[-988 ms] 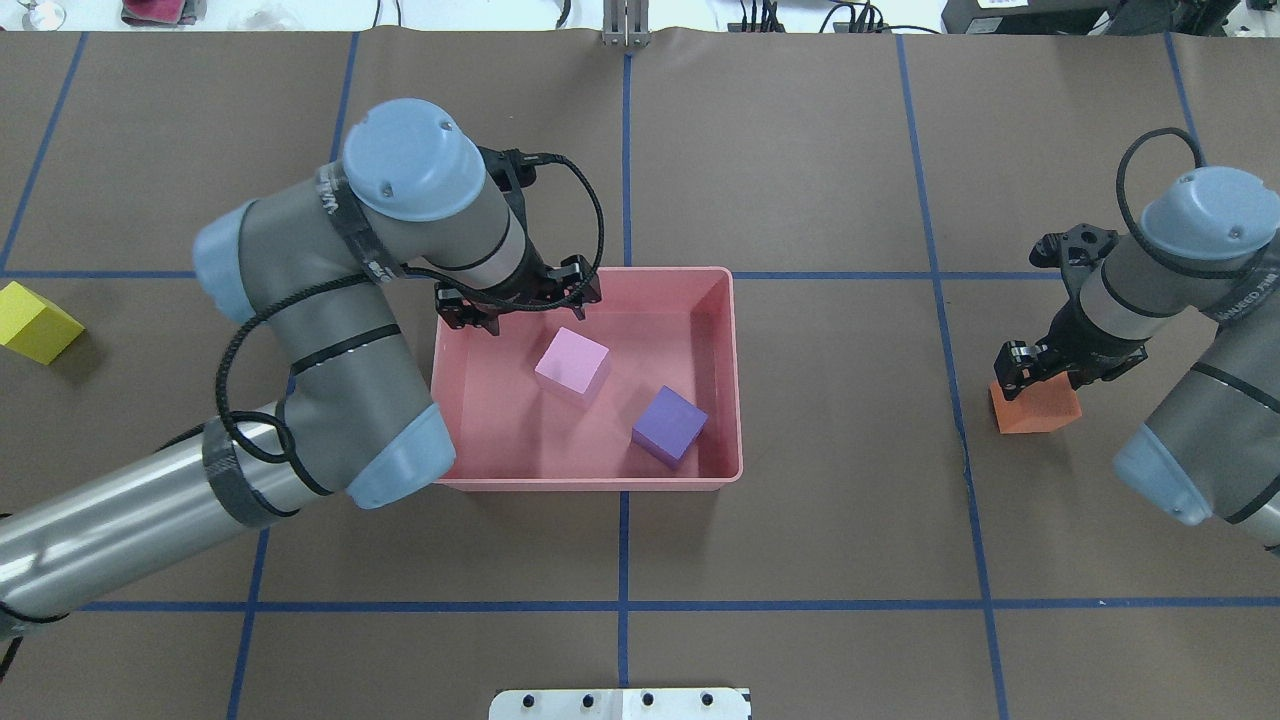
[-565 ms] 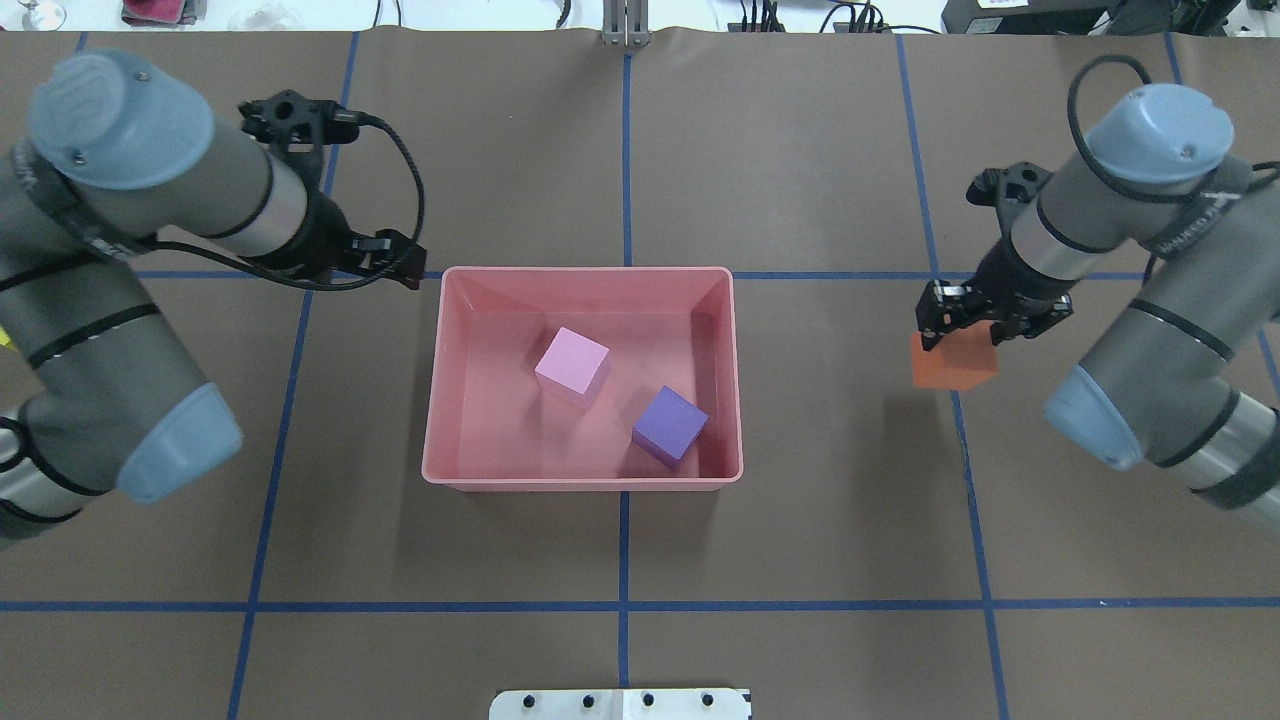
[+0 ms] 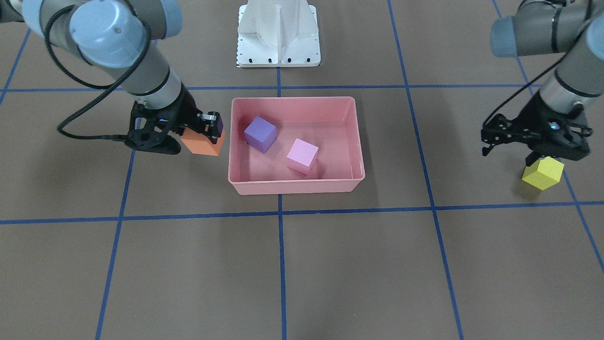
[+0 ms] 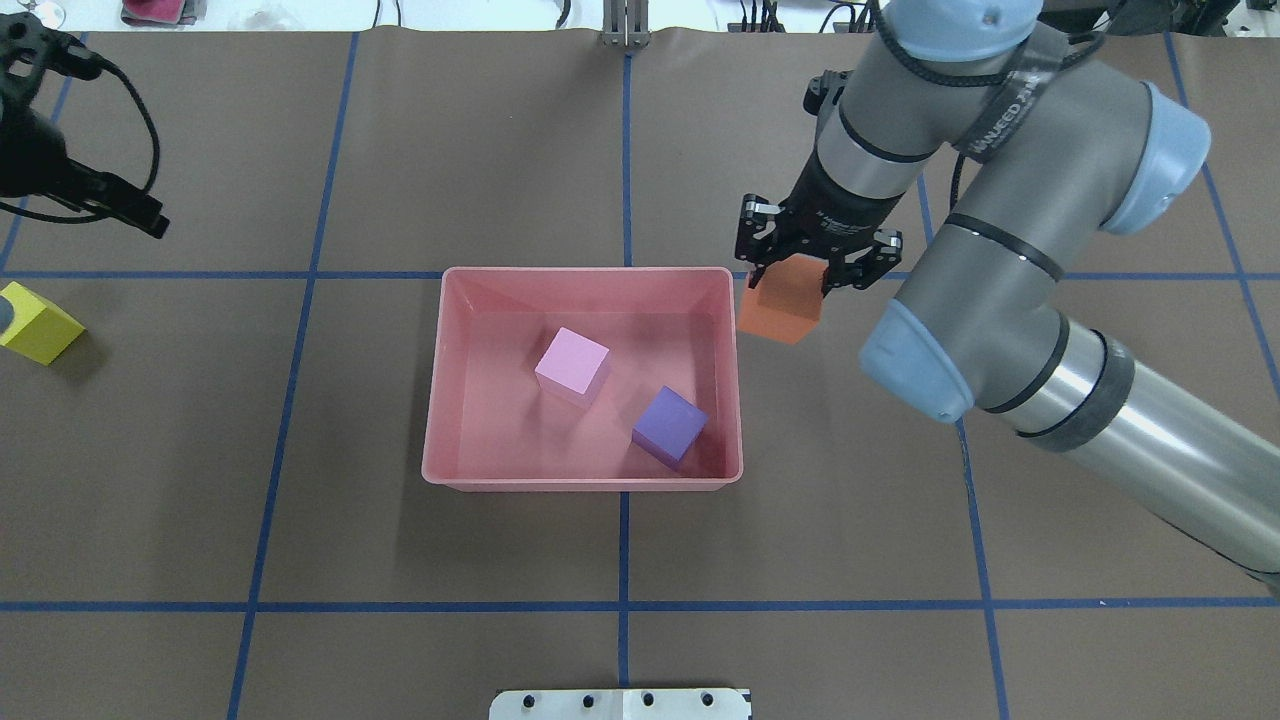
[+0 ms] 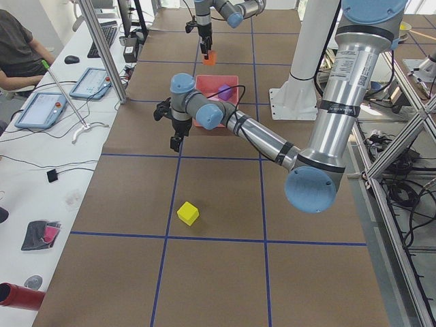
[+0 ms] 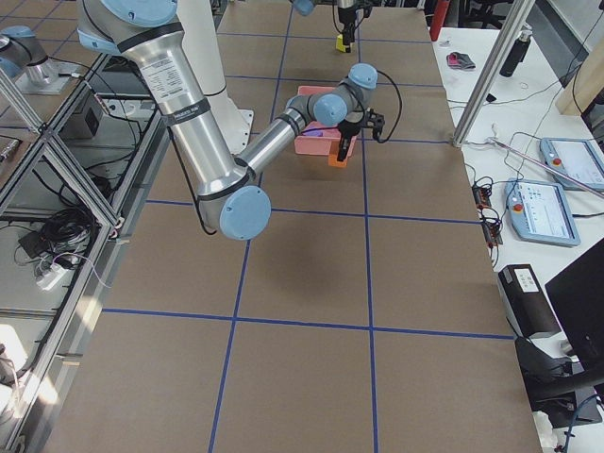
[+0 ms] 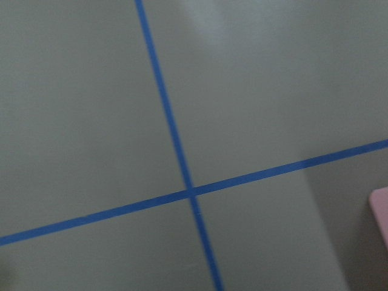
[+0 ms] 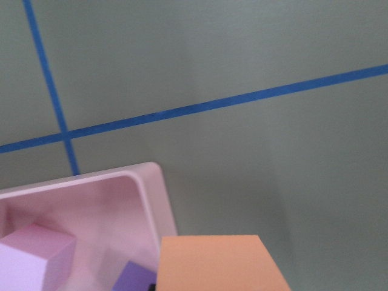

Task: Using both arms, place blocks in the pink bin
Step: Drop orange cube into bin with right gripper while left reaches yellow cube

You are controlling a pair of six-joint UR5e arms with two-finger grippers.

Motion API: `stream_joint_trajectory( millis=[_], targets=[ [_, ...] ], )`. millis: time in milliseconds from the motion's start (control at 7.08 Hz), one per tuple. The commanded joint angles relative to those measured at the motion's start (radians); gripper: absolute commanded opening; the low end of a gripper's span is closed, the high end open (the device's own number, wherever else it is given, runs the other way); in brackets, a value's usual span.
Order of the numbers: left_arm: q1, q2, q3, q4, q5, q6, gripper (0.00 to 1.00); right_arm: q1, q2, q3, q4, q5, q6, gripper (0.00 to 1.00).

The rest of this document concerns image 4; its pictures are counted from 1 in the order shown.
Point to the pink plastic bin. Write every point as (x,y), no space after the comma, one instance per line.
(490,428)

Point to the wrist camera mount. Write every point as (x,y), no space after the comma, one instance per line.
(30,49)
(823,93)

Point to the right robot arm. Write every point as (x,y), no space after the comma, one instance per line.
(1065,147)

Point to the grey and pink cloth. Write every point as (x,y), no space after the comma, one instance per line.
(162,13)

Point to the purple foam block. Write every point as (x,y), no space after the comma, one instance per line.
(669,427)

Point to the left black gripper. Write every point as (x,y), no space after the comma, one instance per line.
(38,160)

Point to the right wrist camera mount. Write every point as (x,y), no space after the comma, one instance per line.
(823,93)

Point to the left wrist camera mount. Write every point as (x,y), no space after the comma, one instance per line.
(30,49)

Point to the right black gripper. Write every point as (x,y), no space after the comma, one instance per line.
(838,212)

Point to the yellow foam block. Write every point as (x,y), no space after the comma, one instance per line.
(35,327)

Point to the aluminium frame post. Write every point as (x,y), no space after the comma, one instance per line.
(625,24)

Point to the white camera stand column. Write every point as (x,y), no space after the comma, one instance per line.
(623,703)

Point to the light pink foam block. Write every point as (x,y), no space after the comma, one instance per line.
(573,368)

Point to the orange foam block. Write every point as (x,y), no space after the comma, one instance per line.
(785,304)

